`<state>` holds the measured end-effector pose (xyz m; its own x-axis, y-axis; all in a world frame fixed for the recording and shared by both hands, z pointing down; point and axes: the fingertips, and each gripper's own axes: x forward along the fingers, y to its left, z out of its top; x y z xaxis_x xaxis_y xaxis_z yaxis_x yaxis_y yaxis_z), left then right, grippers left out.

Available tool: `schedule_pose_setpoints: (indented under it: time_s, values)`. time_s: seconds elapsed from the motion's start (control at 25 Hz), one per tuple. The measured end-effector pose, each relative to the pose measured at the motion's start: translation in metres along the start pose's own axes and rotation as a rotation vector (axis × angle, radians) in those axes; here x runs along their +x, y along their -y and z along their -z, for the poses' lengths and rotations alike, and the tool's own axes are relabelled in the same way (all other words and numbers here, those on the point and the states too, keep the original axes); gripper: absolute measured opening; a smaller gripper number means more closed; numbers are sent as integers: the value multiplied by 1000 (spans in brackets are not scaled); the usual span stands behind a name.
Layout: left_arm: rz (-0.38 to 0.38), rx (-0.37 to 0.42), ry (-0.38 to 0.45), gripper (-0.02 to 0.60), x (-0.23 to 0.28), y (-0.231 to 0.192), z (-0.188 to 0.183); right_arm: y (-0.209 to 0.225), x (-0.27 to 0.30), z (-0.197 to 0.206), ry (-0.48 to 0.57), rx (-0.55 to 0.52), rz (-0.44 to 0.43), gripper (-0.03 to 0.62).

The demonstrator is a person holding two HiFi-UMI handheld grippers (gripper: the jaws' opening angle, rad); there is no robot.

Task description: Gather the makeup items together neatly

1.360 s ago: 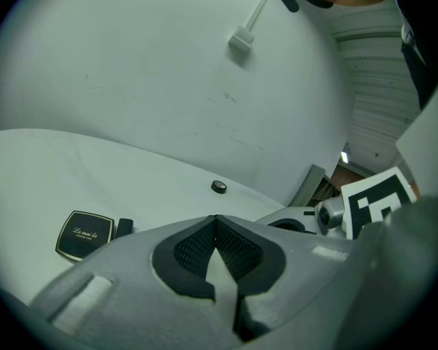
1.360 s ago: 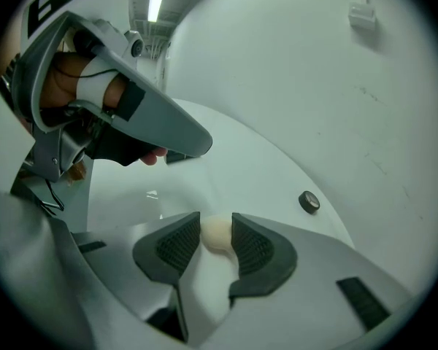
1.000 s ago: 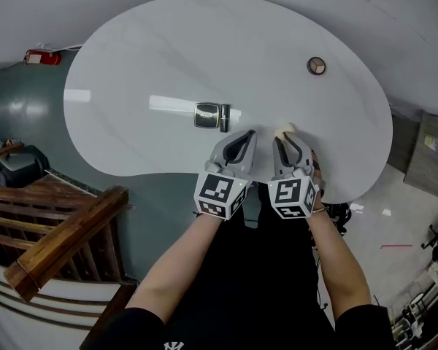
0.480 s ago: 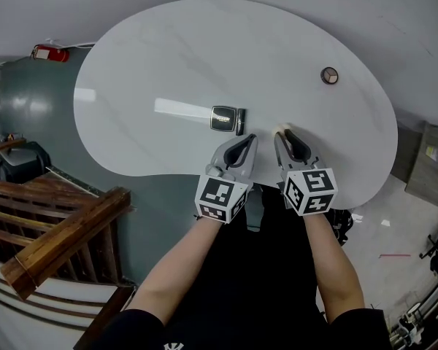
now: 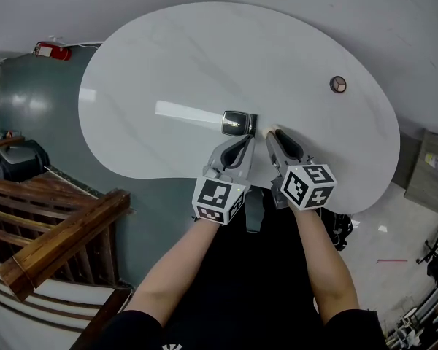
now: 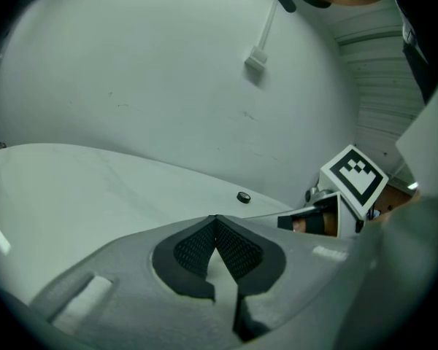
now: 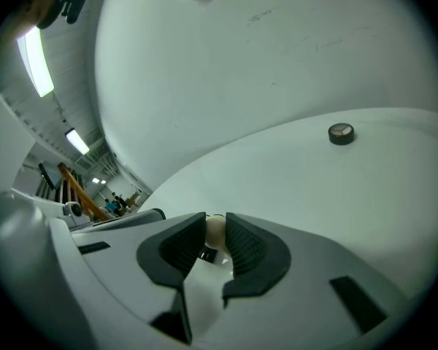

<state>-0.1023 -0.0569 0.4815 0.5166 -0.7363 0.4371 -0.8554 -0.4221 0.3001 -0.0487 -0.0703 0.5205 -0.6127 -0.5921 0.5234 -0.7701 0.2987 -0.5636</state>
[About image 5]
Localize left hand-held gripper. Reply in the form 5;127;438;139
191;134;256;227

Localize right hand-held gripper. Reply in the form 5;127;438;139
265;129;338;211

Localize grey square compact case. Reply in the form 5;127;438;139
221;110;250;137

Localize round eyeshadow compact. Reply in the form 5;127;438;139
329;74;347;94

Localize person's right forearm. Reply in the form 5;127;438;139
288;206;361;326

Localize person's left forearm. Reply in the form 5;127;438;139
131;217;227;327

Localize white kidney-shaped table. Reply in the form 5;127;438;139
77;1;402;215

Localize person's black clothed body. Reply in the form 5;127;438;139
94;187;388;350

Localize grey wooden shelf cabinet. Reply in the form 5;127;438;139
392;128;438;217

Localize brown wooden stair railing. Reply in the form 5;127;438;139
0;136;132;350

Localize red fire extinguisher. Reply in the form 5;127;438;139
31;41;72;61

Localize black bin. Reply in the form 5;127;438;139
0;139;50;184

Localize white stair steps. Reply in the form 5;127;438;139
0;257;121;350

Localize black bag with cables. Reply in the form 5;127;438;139
319;208;353;251

